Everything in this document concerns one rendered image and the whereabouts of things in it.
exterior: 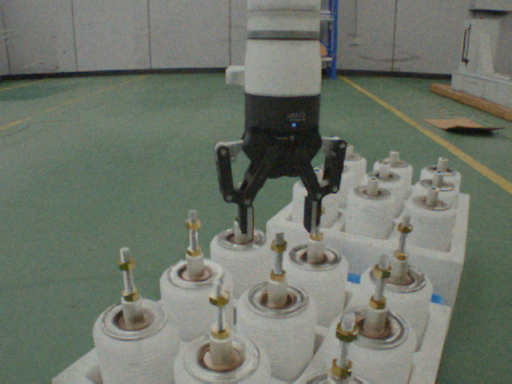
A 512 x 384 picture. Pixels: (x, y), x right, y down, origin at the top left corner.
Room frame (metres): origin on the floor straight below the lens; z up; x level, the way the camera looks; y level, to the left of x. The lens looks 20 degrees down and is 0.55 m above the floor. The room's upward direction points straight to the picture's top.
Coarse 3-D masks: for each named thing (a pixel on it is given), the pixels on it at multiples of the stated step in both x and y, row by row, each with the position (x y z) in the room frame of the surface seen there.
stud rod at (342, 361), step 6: (348, 312) 0.28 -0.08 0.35; (342, 318) 0.28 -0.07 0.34; (348, 318) 0.27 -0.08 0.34; (354, 318) 0.27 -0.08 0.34; (342, 324) 0.27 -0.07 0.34; (348, 324) 0.27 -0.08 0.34; (348, 330) 0.27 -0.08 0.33; (342, 342) 0.27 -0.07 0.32; (348, 342) 0.27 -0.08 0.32; (342, 348) 0.27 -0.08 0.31; (348, 348) 0.27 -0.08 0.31; (342, 354) 0.27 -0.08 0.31; (348, 354) 0.27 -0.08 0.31; (342, 360) 0.27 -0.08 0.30; (348, 360) 0.27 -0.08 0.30; (342, 366) 0.27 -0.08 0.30; (336, 378) 0.27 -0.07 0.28; (342, 378) 0.27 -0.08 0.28
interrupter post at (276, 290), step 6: (270, 282) 0.43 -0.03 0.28; (276, 282) 0.43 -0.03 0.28; (282, 282) 0.43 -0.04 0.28; (270, 288) 0.43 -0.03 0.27; (276, 288) 0.42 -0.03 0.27; (282, 288) 0.43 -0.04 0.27; (270, 294) 0.43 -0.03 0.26; (276, 294) 0.42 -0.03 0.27; (282, 294) 0.43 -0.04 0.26; (270, 300) 0.43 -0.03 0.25; (276, 300) 0.42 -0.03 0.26; (282, 300) 0.43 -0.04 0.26
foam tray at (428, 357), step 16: (352, 288) 0.57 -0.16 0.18; (352, 304) 0.52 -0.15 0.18; (432, 304) 0.52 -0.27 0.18; (432, 320) 0.48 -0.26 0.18; (448, 320) 0.48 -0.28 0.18; (320, 336) 0.46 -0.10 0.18; (432, 336) 0.44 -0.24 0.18; (320, 352) 0.42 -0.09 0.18; (432, 352) 0.41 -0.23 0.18; (80, 368) 0.38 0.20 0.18; (96, 368) 0.39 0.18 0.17; (320, 368) 0.39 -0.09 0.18; (416, 368) 0.38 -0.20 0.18; (432, 368) 0.38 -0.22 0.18
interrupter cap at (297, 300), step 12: (252, 288) 0.45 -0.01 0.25; (264, 288) 0.46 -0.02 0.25; (288, 288) 0.46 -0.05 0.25; (300, 288) 0.45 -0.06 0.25; (252, 300) 0.43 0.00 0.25; (264, 300) 0.43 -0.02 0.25; (288, 300) 0.43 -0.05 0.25; (300, 300) 0.43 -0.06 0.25; (264, 312) 0.40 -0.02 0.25; (276, 312) 0.41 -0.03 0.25; (288, 312) 0.41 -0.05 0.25; (300, 312) 0.41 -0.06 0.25
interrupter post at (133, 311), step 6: (138, 300) 0.39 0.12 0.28; (126, 306) 0.38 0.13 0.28; (132, 306) 0.38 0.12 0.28; (138, 306) 0.39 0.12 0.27; (126, 312) 0.38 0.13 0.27; (132, 312) 0.38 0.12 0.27; (138, 312) 0.38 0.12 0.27; (126, 318) 0.38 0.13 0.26; (132, 318) 0.38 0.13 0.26; (138, 318) 0.38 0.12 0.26; (132, 324) 0.38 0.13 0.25; (138, 324) 0.38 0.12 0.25
